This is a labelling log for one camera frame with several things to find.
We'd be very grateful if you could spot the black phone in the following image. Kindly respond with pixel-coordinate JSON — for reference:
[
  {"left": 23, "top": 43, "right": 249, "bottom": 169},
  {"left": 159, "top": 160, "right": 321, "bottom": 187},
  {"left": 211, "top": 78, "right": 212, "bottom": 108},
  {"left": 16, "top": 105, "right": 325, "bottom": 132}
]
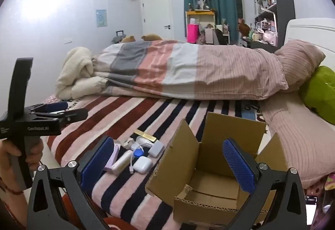
[{"left": 305, "top": 195, "right": 318, "bottom": 225}]

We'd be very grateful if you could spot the purple plastic case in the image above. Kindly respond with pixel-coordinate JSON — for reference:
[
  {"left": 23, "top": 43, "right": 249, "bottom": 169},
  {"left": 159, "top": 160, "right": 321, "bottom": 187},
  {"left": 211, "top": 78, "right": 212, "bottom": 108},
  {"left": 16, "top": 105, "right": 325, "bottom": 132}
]
[{"left": 103, "top": 141, "right": 122, "bottom": 171}]

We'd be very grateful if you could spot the striped bed blanket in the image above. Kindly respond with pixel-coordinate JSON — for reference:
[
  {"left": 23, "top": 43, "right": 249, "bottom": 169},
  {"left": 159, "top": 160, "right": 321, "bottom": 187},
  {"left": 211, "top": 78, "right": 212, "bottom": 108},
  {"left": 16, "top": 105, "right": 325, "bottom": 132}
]
[{"left": 42, "top": 94, "right": 270, "bottom": 230}]

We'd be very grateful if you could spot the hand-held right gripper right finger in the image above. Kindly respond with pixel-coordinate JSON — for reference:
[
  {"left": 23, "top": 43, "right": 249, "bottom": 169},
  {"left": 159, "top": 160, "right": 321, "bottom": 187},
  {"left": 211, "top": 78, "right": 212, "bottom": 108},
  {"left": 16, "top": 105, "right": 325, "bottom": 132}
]
[{"left": 222, "top": 138, "right": 307, "bottom": 230}]

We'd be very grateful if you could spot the white headboard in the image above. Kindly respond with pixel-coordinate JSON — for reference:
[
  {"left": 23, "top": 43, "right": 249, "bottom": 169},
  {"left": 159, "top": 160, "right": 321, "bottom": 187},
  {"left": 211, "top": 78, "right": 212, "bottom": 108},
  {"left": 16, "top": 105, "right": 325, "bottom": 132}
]
[{"left": 284, "top": 18, "right": 335, "bottom": 68}]

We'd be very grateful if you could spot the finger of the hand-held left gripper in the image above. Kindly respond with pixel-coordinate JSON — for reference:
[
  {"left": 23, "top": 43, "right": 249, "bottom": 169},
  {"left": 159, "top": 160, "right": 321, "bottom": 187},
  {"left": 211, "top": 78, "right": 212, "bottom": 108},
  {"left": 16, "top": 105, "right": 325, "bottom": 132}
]
[
  {"left": 28, "top": 101, "right": 68, "bottom": 116},
  {"left": 34, "top": 108, "right": 89, "bottom": 126}
]

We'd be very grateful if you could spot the brown plush toy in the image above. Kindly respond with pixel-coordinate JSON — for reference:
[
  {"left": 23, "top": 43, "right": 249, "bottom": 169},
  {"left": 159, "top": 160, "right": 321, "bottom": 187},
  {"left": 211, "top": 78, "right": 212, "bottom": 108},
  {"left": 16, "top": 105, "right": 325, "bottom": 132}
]
[{"left": 238, "top": 19, "right": 250, "bottom": 37}]

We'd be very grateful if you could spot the pink container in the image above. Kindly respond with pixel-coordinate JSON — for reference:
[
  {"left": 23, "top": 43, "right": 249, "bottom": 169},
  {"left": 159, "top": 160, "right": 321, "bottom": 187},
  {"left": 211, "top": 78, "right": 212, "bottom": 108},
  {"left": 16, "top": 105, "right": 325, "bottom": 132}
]
[{"left": 187, "top": 23, "right": 198, "bottom": 43}]

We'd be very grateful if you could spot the red round object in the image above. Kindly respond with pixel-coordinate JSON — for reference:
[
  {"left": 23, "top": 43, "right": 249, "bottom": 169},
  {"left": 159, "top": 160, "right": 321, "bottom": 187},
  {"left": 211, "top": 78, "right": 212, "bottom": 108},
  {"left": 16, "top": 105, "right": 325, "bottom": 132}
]
[{"left": 103, "top": 217, "right": 139, "bottom": 230}]

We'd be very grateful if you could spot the white charging cable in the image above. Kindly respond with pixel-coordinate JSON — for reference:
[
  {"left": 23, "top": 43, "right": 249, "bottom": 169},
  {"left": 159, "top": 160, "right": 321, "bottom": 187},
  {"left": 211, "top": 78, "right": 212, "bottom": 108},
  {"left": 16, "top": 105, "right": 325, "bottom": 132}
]
[{"left": 129, "top": 142, "right": 153, "bottom": 174}]

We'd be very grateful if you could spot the light blue wall poster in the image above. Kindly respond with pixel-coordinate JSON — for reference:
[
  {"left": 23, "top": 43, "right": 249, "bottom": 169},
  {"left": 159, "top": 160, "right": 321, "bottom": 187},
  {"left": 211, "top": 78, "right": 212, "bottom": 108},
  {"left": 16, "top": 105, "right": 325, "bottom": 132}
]
[{"left": 96, "top": 9, "right": 108, "bottom": 28}]

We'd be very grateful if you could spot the person's left hand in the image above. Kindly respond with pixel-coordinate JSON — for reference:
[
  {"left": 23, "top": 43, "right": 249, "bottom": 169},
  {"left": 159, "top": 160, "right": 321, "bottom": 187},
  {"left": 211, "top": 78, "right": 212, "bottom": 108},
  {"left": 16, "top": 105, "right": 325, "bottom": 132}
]
[{"left": 0, "top": 138, "right": 44, "bottom": 185}]

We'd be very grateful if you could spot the red string bracelet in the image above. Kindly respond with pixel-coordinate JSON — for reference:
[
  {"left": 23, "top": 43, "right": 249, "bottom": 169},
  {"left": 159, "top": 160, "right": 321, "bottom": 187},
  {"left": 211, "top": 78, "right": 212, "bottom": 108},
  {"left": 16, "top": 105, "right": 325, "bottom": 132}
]
[{"left": 0, "top": 176, "right": 24, "bottom": 195}]

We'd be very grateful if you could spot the white earbuds case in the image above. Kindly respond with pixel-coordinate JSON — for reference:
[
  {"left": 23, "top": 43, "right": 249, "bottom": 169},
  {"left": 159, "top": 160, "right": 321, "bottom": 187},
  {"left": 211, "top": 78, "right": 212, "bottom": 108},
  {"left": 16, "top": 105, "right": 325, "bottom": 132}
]
[{"left": 134, "top": 156, "right": 153, "bottom": 174}]

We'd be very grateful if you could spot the striped folded duvet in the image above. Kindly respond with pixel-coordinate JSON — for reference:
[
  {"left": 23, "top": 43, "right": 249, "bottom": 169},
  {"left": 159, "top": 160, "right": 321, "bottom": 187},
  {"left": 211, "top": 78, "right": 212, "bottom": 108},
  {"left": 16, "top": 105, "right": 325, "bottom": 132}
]
[{"left": 93, "top": 40, "right": 288, "bottom": 101}]

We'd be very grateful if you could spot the gold rectangular box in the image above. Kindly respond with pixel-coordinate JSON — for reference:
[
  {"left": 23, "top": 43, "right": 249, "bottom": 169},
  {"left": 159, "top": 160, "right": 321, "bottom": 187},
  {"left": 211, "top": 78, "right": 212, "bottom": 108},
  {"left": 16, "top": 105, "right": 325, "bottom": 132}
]
[{"left": 133, "top": 129, "right": 157, "bottom": 143}]

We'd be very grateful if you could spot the dark cluttered desk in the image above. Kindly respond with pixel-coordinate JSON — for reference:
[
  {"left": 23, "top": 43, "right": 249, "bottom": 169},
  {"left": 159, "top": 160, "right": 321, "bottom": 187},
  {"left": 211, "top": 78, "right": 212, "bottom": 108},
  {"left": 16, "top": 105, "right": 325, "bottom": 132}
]
[{"left": 241, "top": 37, "right": 278, "bottom": 53}]

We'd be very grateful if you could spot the brown cardboard box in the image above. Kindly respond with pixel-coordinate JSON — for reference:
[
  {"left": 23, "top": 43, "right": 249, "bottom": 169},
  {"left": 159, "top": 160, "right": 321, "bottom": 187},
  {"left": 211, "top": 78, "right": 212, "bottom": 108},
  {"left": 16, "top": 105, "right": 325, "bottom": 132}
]
[{"left": 145, "top": 112, "right": 288, "bottom": 230}]

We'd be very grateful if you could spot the glass display case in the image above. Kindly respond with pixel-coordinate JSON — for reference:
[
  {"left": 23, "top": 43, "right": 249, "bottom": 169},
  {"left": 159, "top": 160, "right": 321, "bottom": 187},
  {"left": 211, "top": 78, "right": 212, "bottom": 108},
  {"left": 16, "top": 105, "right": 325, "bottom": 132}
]
[{"left": 191, "top": 0, "right": 210, "bottom": 11}]

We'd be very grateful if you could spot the cream cylindrical power bank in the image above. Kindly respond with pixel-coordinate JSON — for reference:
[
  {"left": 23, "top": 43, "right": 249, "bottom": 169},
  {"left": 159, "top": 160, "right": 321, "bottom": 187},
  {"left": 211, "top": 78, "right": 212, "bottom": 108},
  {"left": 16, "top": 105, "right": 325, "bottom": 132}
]
[{"left": 112, "top": 150, "right": 133, "bottom": 175}]

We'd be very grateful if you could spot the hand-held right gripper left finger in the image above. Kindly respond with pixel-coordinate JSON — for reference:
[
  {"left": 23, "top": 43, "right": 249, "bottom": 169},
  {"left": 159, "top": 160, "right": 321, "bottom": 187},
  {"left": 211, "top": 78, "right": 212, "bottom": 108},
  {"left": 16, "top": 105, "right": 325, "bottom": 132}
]
[{"left": 26, "top": 136, "right": 116, "bottom": 230}]

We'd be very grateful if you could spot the dark suitcase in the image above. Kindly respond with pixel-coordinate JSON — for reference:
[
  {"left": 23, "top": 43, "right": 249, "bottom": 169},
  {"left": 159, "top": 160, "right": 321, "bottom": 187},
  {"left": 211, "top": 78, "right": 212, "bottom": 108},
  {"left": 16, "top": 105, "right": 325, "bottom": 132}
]
[{"left": 111, "top": 31, "right": 126, "bottom": 43}]

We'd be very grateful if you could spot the cream fluffy blanket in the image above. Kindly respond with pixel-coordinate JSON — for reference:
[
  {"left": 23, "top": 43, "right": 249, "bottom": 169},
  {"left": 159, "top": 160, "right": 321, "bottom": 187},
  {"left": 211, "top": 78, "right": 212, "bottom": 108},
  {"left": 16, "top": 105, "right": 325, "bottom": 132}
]
[{"left": 55, "top": 46, "right": 109, "bottom": 101}]

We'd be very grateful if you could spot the yellow white cabinet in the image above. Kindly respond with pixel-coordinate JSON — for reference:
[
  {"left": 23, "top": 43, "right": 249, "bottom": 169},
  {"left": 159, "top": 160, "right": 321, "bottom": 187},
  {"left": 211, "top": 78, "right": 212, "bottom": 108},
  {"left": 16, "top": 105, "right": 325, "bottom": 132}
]
[{"left": 185, "top": 10, "right": 216, "bottom": 43}]

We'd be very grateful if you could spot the pink striped pillow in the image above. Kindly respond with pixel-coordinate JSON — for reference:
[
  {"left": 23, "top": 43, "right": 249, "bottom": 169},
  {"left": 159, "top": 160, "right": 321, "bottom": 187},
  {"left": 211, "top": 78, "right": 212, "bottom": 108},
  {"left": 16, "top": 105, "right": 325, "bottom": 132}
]
[
  {"left": 260, "top": 91, "right": 335, "bottom": 190},
  {"left": 273, "top": 39, "right": 326, "bottom": 93}
]

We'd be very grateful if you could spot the white door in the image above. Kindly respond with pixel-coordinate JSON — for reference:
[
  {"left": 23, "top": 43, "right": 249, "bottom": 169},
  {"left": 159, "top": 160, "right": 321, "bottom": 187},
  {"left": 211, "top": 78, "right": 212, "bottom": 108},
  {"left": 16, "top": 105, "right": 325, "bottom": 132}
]
[{"left": 141, "top": 0, "right": 174, "bottom": 41}]

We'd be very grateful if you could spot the white charger block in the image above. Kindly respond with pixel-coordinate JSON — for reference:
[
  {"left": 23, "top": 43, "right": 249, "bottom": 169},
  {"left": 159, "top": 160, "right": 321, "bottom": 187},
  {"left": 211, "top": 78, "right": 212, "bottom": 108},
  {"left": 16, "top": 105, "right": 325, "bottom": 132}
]
[{"left": 149, "top": 140, "right": 165, "bottom": 158}]

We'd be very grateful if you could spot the green plush toy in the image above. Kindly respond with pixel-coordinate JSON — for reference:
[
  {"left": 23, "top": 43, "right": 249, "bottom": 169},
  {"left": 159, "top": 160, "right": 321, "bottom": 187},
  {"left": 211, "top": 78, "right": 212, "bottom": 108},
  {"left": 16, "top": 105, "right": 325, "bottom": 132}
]
[{"left": 299, "top": 65, "right": 335, "bottom": 126}]

